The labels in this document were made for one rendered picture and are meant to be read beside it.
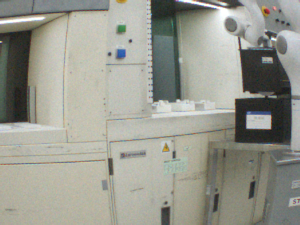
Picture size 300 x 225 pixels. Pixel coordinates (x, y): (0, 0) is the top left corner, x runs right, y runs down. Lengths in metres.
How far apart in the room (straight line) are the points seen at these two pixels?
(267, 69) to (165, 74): 1.13
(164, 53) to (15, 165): 1.56
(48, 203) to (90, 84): 0.48
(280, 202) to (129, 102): 0.79
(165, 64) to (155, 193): 1.12
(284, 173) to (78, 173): 0.77
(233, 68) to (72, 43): 0.92
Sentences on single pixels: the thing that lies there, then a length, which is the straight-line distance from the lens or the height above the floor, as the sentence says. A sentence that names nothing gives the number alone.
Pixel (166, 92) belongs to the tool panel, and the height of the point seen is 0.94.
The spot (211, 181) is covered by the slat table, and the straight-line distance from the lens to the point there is 2.07.
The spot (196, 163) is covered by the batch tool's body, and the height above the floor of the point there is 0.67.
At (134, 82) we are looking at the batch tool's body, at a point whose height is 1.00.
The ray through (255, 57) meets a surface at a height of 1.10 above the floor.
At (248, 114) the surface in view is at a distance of 1.93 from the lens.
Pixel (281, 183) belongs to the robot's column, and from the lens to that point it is 1.41.
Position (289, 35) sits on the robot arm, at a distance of 1.44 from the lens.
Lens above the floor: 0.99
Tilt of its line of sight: 3 degrees down
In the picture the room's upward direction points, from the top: 1 degrees counter-clockwise
